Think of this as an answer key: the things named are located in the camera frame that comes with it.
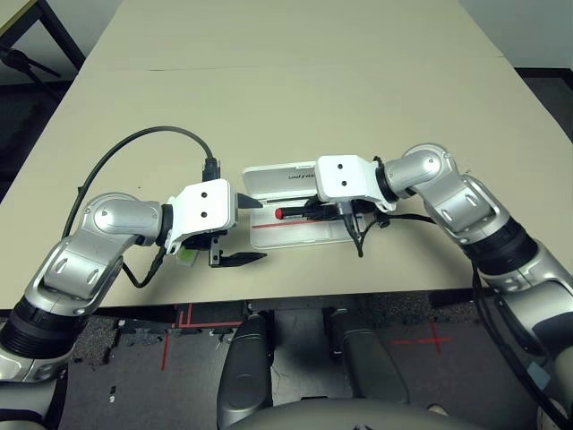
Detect dark grey left robot leg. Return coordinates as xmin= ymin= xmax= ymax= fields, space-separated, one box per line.
xmin=217 ymin=313 xmax=275 ymax=429

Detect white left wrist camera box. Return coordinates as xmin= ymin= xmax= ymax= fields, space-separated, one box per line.
xmin=163 ymin=177 xmax=238 ymax=256

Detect blue grey floor pad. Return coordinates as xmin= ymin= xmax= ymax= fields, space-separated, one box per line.
xmin=527 ymin=360 xmax=552 ymax=389

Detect dark grey robot leg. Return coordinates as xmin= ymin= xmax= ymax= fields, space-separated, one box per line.
xmin=217 ymin=313 xmax=275 ymax=429
xmin=330 ymin=308 xmax=411 ymax=404

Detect green highlighter pen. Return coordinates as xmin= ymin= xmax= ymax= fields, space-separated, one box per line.
xmin=176 ymin=248 xmax=201 ymax=269

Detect dark grey right robot leg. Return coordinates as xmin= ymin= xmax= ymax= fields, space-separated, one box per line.
xmin=330 ymin=308 xmax=411 ymax=404

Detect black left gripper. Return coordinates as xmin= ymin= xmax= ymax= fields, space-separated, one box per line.
xmin=182 ymin=192 xmax=269 ymax=269

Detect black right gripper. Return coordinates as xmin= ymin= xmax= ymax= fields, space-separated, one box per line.
xmin=304 ymin=200 xmax=389 ymax=228

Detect grey robot torso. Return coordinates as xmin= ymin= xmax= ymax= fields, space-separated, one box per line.
xmin=218 ymin=398 xmax=489 ymax=430

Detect thick black left camera cable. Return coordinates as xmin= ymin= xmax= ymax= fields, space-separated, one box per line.
xmin=62 ymin=126 xmax=221 ymax=238

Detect black tripod stand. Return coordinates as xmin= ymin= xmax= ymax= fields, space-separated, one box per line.
xmin=0 ymin=44 xmax=62 ymax=98

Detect dark table underframe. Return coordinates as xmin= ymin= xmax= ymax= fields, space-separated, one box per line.
xmin=244 ymin=293 xmax=493 ymax=314

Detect red floor tape corner outline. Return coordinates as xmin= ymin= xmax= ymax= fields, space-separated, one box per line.
xmin=172 ymin=303 xmax=245 ymax=329

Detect red marker with black cap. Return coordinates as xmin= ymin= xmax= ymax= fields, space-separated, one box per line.
xmin=274 ymin=206 xmax=314 ymax=220

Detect red floor tape cross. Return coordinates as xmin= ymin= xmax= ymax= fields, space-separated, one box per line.
xmin=389 ymin=322 xmax=453 ymax=355

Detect white plastic pencil case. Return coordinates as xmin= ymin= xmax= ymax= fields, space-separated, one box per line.
xmin=242 ymin=160 xmax=372 ymax=251

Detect thin black left gripper cable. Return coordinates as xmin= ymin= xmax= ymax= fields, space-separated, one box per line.
xmin=123 ymin=248 xmax=169 ymax=289

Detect beige side table black legs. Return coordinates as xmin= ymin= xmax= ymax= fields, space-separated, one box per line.
xmin=0 ymin=0 xmax=86 ymax=71

